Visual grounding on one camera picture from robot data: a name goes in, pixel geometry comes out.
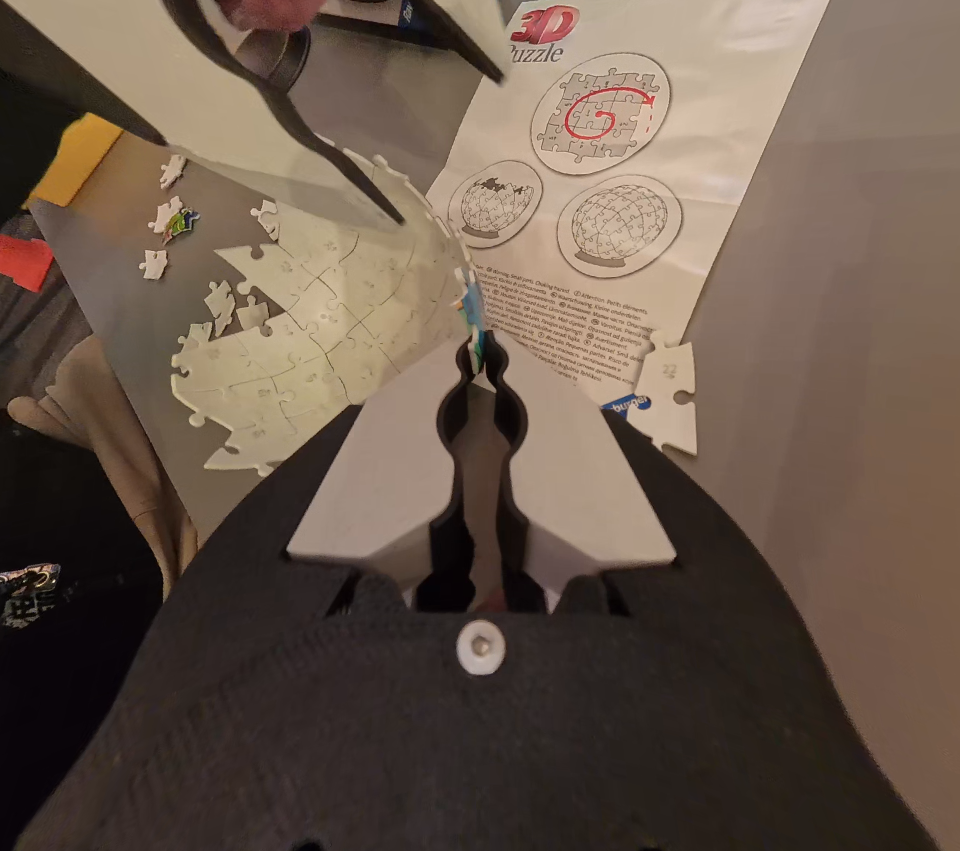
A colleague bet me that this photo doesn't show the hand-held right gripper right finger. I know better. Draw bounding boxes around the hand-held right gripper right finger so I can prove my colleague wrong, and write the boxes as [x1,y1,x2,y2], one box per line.
[480,332,678,610]

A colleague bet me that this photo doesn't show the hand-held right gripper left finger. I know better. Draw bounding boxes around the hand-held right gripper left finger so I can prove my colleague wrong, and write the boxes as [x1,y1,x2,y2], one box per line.
[285,335,481,608]

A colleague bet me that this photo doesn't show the partly built white puzzle ball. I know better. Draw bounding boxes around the partly built white puzzle ball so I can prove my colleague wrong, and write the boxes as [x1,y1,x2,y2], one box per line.
[171,149,490,479]

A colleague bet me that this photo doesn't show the single white puzzle piece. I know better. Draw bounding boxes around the single white puzzle piece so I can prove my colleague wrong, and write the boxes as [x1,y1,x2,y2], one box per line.
[639,327,699,457]

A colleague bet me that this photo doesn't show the group of loose puzzle pieces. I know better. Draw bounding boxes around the group of loose puzzle pieces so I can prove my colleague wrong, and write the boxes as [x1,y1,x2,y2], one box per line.
[141,153,276,340]

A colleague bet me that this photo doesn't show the yellow plastic bin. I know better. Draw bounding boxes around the yellow plastic bin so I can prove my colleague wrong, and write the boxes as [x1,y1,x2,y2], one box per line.
[28,112,125,209]

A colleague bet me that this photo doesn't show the silver round stand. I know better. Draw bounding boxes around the silver round stand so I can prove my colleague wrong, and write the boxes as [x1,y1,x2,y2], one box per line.
[236,27,312,93]

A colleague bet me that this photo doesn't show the red bag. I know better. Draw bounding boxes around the red bag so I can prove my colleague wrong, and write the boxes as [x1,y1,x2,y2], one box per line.
[0,234,55,291]

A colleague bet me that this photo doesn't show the person's beige trousers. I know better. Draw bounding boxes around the person's beige trousers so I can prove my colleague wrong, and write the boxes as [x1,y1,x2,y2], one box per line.
[7,333,207,586]

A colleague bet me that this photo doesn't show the folded paper instruction sheet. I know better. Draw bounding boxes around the folded paper instruction sheet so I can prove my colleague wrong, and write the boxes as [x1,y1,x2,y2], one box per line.
[426,0,846,411]

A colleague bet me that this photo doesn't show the person's black jacket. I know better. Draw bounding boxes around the person's black jacket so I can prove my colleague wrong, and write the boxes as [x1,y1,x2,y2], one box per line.
[0,408,181,851]

